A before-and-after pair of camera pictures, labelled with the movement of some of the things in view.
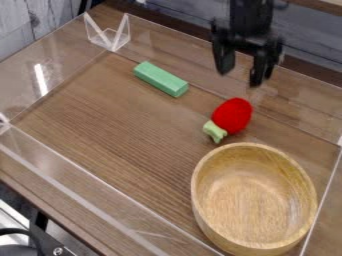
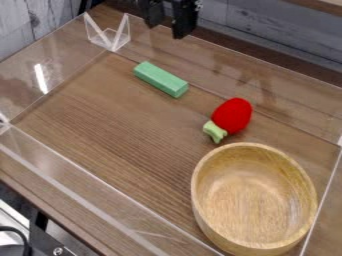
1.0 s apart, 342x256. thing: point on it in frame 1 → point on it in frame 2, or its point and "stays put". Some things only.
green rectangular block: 161,78 stays put
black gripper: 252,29 → 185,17
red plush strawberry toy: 232,117 stays put
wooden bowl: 253,196 stays put
